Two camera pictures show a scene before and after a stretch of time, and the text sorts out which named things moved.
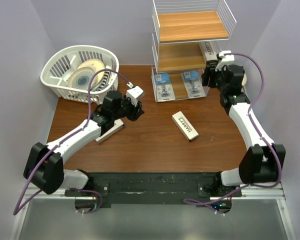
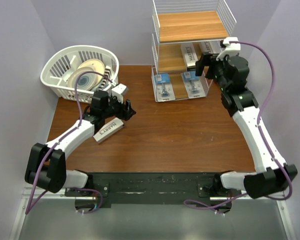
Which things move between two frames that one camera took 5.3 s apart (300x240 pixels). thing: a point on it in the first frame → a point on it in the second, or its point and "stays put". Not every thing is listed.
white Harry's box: [118, 124] stays put
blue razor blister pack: [193, 84] stays put
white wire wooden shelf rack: [185, 34] stays put
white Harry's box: [185, 125] → [190, 56]
